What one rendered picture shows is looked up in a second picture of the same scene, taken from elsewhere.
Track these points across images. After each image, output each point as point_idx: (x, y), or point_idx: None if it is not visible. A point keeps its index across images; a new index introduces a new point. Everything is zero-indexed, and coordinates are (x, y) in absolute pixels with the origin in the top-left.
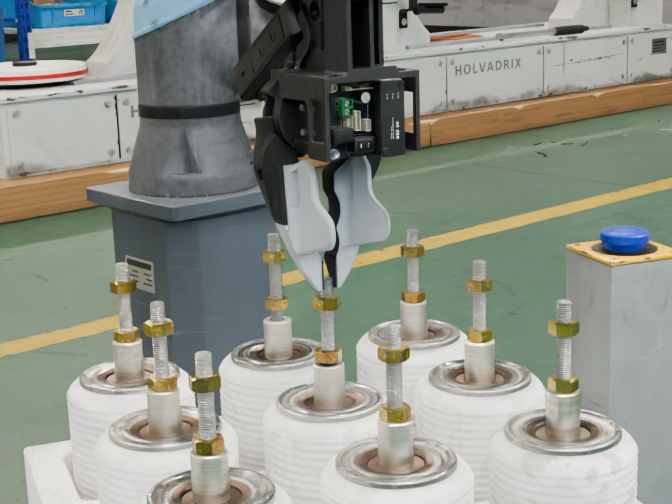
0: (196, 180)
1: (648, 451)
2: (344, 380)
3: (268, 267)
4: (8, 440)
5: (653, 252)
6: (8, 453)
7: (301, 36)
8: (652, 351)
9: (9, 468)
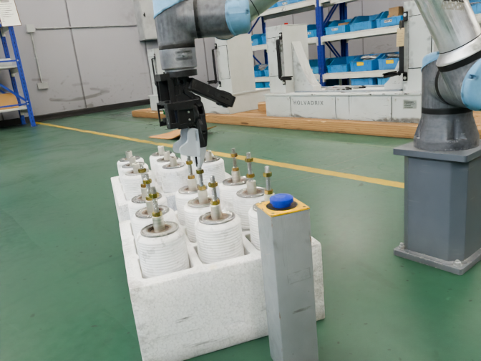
0: (416, 140)
1: (271, 299)
2: (201, 196)
3: (444, 190)
4: (404, 220)
5: (270, 209)
6: (391, 223)
7: None
8: (268, 254)
9: (379, 225)
